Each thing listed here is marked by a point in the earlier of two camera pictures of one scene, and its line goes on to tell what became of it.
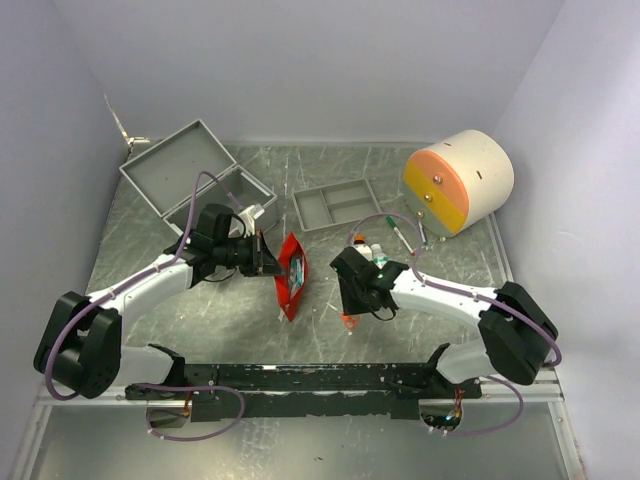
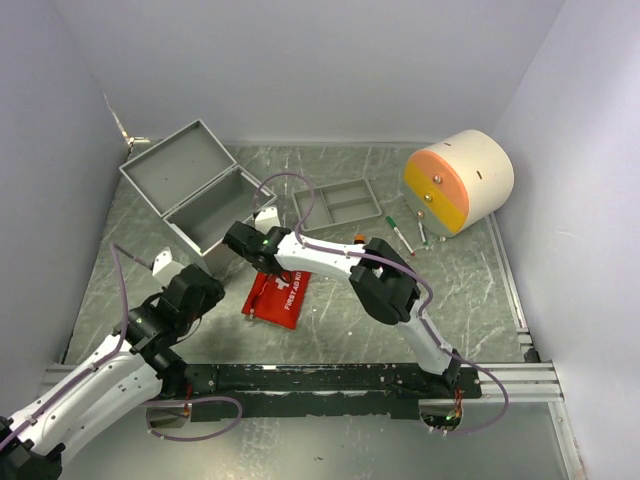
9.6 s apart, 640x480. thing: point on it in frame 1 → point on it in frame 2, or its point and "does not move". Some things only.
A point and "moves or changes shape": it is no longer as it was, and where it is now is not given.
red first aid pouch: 290,295 moves or changes shape
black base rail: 250,391 does not move
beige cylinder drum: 456,183 does not move
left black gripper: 262,261 → 213,294
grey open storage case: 165,176 does not move
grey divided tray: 336,204 does not move
